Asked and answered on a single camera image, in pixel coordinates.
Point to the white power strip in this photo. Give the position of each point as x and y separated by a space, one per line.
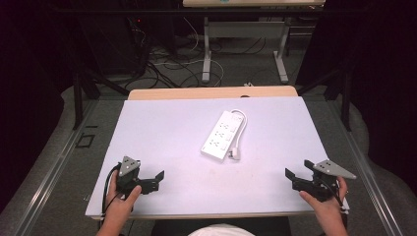
221 136

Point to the person's right hand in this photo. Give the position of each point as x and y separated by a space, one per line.
324 211

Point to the white-legged desk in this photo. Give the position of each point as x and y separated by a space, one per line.
244 29

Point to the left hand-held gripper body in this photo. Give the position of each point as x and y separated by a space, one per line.
130 179

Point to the black equipment cabinet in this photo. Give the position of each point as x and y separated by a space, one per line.
108 42

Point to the white power plug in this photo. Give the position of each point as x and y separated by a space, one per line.
234 154

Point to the white table mat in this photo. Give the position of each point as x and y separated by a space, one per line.
177 157

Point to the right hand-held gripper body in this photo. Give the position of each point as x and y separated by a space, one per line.
323 182

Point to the metal floor rail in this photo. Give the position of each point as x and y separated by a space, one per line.
55 170
367 170

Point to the wooden table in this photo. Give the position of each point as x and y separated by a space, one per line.
196 92

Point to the black metal stand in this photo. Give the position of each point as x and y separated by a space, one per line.
78 98
345 98

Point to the dark curtain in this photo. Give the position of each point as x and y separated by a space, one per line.
29 82
383 82

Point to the person's left hand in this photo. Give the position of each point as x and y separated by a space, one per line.
118 206

